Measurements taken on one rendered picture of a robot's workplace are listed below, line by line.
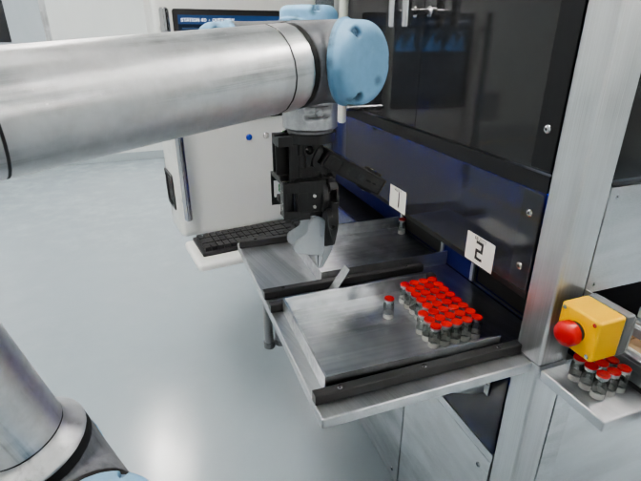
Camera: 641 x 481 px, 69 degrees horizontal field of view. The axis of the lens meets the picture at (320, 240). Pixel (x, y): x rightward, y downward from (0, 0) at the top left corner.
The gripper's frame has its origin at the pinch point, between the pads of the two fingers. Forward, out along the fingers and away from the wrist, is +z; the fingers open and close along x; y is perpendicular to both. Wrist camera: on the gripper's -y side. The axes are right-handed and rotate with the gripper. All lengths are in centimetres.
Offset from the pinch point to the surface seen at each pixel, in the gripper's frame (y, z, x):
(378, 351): -11.0, 21.4, -1.0
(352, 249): -24, 21, -43
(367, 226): -33, 20, -54
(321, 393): 3.1, 19.6, 7.7
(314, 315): -3.9, 21.4, -16.4
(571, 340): -32.4, 9.9, 19.8
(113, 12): 43, -52, -544
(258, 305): -21, 110, -165
